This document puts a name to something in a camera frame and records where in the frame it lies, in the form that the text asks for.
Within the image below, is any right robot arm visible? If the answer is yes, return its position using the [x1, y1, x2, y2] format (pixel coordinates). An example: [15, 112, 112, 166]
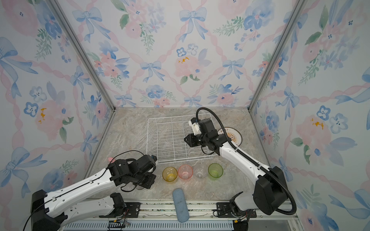
[184, 118, 297, 215]

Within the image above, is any white wire dish rack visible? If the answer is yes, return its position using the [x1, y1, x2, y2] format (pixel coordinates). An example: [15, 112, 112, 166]
[146, 115, 216, 165]

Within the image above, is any green translucent plastic cup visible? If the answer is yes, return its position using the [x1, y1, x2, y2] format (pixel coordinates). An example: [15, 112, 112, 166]
[208, 163, 224, 180]

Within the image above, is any blue oval sponge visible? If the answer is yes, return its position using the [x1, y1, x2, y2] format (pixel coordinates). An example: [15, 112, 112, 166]
[172, 188, 190, 223]

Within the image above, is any left aluminium corner post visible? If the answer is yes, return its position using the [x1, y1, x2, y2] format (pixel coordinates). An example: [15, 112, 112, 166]
[46, 1, 116, 112]

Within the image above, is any aluminium corner post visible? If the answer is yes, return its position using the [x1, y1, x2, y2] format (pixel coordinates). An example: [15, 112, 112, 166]
[46, 1, 116, 112]
[248, 0, 306, 113]

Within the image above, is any right aluminium corner post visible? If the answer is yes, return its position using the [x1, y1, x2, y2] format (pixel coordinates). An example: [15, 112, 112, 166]
[248, 0, 306, 113]

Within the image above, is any white plate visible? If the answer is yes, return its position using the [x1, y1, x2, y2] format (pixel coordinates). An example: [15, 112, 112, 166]
[225, 127, 242, 146]

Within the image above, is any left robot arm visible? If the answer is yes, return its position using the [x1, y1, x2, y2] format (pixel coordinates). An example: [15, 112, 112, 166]
[27, 155, 157, 231]

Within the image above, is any aluminium front rail frame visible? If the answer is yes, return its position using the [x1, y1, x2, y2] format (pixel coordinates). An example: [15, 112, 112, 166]
[60, 200, 303, 231]

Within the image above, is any yellow translucent plastic cup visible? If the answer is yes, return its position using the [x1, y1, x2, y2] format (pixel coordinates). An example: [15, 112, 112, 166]
[162, 167, 178, 183]

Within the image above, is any clear plastic cup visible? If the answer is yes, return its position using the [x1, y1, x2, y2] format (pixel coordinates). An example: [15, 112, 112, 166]
[194, 167, 207, 179]

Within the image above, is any pink translucent plastic cup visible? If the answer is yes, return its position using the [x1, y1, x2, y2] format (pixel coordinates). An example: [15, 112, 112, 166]
[177, 165, 193, 181]

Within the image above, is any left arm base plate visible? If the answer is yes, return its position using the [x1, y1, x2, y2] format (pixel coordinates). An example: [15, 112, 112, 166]
[99, 202, 141, 218]

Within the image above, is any black corrugated cable hose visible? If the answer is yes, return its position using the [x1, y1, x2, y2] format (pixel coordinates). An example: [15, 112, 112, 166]
[196, 107, 297, 216]

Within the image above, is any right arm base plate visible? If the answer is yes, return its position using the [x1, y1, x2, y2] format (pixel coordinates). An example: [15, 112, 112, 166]
[213, 202, 257, 219]

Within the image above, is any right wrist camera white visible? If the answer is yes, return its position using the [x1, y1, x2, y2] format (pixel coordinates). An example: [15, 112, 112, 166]
[188, 117, 202, 135]

